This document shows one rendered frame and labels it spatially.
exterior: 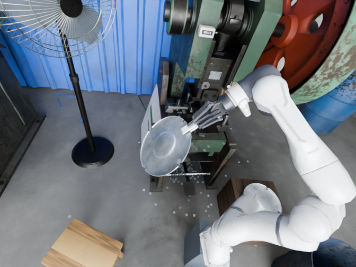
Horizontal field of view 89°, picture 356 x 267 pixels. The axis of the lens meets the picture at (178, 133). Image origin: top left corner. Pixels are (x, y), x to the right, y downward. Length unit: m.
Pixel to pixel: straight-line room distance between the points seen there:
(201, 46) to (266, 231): 0.85
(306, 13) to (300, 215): 0.97
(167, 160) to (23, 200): 1.38
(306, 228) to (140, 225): 1.24
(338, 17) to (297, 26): 0.25
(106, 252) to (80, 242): 0.16
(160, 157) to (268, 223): 0.49
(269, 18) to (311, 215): 0.84
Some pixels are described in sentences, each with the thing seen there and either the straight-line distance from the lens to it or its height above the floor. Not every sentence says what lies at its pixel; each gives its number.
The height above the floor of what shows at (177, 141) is 0.99.
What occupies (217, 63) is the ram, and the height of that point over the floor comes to 1.14.
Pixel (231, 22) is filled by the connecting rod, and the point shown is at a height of 1.35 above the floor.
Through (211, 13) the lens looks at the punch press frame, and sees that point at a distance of 0.98.
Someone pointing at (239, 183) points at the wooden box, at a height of 0.35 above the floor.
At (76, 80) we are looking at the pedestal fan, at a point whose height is 0.82.
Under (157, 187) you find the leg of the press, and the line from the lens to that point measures 1.72.
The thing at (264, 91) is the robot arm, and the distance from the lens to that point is 0.62.
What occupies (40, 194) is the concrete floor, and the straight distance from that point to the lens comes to 1.90.
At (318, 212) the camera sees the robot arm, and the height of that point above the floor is 1.14.
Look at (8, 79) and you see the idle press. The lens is 2.10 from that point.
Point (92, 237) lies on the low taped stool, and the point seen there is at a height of 0.33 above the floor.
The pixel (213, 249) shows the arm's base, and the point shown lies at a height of 0.53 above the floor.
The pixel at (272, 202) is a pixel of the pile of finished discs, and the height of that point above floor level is 0.39.
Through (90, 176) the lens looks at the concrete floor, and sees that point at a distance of 1.86.
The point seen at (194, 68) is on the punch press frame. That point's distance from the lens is 1.06.
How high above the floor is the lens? 1.58
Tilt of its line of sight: 46 degrees down
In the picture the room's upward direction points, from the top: 15 degrees clockwise
